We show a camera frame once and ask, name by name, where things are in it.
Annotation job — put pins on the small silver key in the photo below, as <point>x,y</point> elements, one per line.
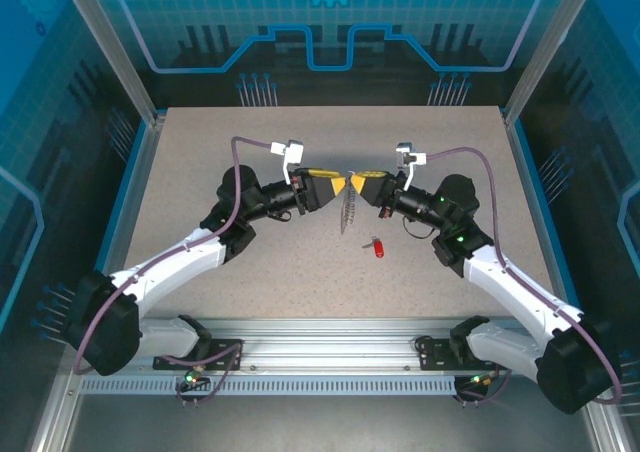
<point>367,245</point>

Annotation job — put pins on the red key fob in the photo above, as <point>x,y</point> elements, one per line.
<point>378,250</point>

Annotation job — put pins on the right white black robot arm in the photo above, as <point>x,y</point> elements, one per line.
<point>515,287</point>

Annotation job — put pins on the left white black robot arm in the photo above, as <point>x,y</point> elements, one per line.
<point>165,267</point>

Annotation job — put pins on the blue table edge trim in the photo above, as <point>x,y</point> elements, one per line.
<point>122,197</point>
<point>550,222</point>

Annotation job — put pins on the grey metal panel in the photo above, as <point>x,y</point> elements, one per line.
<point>325,427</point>

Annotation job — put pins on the aluminium side rail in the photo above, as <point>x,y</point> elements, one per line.
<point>138,197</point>
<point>539,222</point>

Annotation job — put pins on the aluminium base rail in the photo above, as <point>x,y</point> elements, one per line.
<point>325,342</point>

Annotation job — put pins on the aluminium frame post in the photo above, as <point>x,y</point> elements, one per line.
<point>114,47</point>
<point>550,47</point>

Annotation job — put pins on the aluminium lower frame rail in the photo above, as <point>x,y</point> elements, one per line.
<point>56,422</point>
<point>606,432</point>

